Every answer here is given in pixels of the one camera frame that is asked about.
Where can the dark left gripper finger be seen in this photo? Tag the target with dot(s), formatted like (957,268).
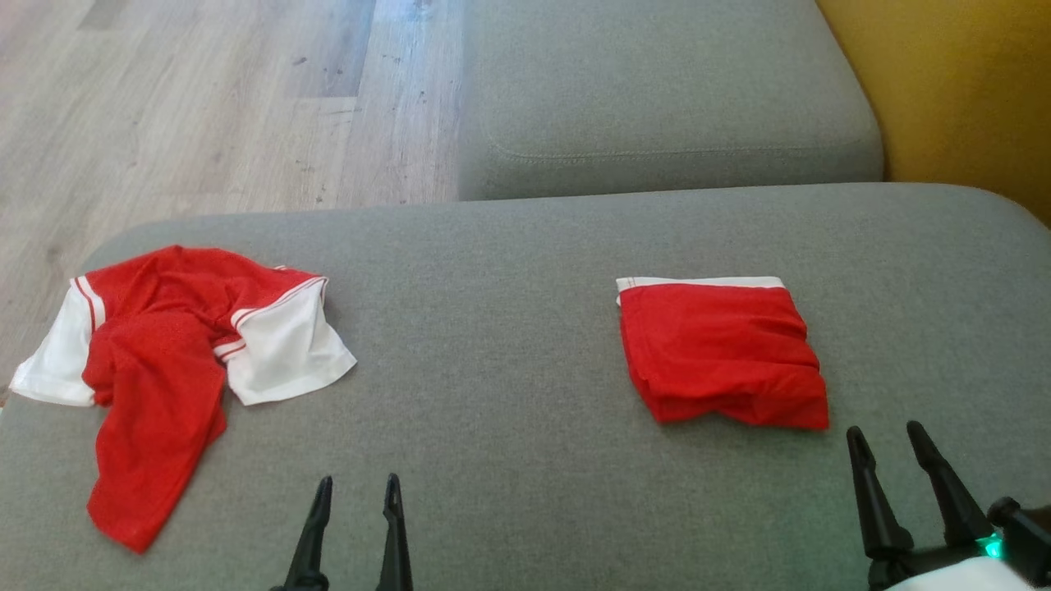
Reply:
(310,542)
(396,542)

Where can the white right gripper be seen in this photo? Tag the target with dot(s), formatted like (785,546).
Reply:
(944,570)

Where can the red white basketball jersey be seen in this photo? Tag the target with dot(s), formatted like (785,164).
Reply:
(156,369)

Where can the red shorts white waistband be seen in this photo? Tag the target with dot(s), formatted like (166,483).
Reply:
(722,361)

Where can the large grey sofa seat cushion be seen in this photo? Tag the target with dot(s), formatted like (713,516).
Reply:
(525,394)

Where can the mustard yellow upholstered panel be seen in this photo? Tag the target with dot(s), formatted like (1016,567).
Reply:
(961,82)

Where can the small grey sofa cushion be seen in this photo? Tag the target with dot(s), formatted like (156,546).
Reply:
(665,90)

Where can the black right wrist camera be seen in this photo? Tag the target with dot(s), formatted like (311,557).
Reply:
(1026,533)

